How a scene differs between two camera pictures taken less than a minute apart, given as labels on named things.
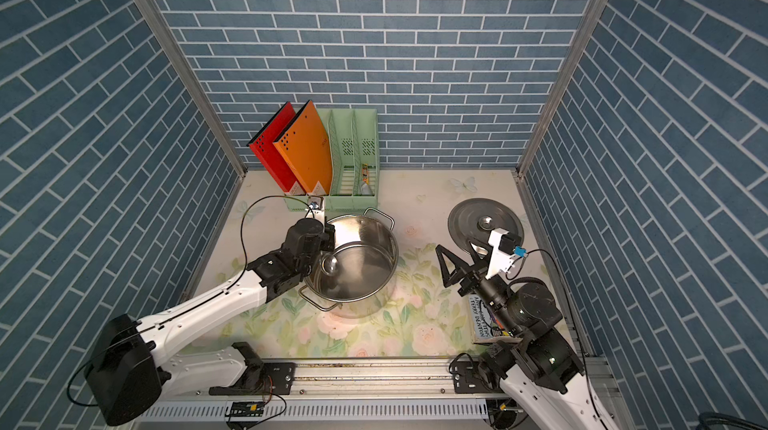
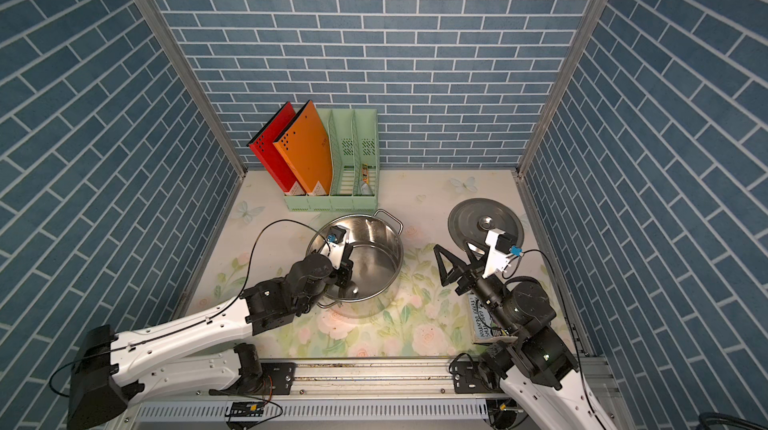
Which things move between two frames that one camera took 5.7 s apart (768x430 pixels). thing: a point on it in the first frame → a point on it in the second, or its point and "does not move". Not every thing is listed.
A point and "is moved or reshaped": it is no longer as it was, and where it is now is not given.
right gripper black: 478,275 does not move
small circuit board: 245,409 does not move
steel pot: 355,277 does not move
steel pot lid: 476,219 does not move
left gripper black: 328,235 → 345,269
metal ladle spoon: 329,264 is moved or reshaped
